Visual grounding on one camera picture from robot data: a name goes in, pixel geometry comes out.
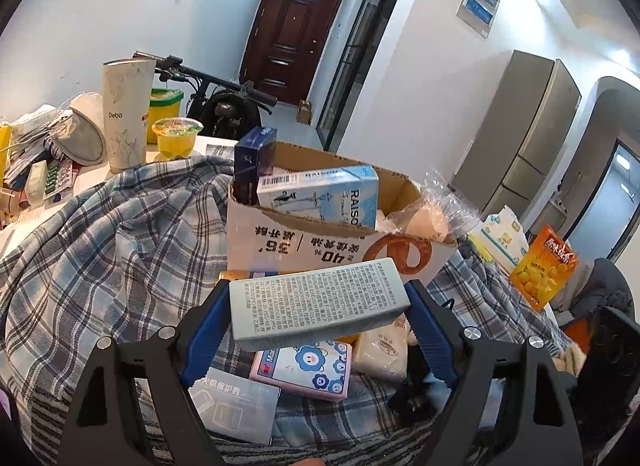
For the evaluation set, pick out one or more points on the printed paper leaflet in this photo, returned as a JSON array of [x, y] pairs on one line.
[[220, 150]]

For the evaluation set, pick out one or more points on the white cardboard box pretzel print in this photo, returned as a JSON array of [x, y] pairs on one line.
[[300, 246]]

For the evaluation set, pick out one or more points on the white fluffy cloth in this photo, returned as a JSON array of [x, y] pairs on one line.
[[570, 358]]

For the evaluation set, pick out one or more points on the clear plastic bag with bun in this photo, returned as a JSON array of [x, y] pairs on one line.
[[430, 216]]

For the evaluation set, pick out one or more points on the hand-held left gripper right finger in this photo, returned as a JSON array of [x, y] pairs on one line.
[[430, 336]]

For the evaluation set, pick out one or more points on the pale printed rectangular box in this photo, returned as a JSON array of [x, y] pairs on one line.
[[320, 303]]

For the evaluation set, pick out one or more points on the grey refrigerator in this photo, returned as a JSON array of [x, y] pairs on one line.
[[515, 135]]

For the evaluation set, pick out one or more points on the white wet wipes pack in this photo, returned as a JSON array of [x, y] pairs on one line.
[[502, 236]]

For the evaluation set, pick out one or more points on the yellow jelly cup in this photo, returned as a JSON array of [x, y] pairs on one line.
[[175, 140]]

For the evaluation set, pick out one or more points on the grey cloth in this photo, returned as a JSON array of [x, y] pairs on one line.
[[597, 281]]

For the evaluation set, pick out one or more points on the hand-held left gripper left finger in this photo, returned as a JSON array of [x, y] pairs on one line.
[[200, 341]]

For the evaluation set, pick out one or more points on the black bicycle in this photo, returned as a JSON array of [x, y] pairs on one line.
[[225, 113]]

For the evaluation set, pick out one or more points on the plaid flannel shirt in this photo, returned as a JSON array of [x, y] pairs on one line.
[[125, 246]]

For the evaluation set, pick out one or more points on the white marbled tumbler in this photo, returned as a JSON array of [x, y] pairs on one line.
[[125, 115]]

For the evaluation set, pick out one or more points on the small cardboard box on floor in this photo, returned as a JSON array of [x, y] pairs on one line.
[[304, 112]]

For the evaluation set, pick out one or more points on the orange snack bag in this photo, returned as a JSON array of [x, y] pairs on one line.
[[542, 271]]

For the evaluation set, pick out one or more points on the person's left hand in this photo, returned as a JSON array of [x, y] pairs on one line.
[[309, 462]]

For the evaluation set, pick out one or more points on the green pill blister pack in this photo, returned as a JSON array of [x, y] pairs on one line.
[[60, 178]]

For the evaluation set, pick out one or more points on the white cup-shaped mask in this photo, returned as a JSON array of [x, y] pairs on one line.
[[82, 135]]

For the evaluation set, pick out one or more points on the dark red entrance door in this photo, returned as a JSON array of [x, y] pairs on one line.
[[290, 40]]

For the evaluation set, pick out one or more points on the yellow container green rim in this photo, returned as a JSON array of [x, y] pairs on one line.
[[167, 105]]

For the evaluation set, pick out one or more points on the pile of medicine packets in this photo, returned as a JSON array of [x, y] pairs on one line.
[[30, 135]]

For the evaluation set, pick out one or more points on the light blue carton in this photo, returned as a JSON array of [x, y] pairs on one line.
[[320, 196]]

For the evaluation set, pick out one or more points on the beige packet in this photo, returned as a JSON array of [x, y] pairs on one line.
[[380, 351]]

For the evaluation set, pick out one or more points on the sliding glass door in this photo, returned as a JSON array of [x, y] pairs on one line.
[[350, 70]]

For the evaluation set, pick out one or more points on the grey phone case package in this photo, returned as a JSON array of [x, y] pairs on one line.
[[230, 406]]

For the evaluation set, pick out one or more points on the pink tissue pack blue flowers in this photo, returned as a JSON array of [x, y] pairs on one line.
[[310, 366]]

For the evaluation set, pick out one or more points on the dark blue box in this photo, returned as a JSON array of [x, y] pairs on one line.
[[252, 160]]

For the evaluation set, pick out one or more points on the black hair clip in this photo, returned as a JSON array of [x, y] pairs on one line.
[[415, 391]]

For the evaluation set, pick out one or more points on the wall electrical panel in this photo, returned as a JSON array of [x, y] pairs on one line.
[[477, 0]]

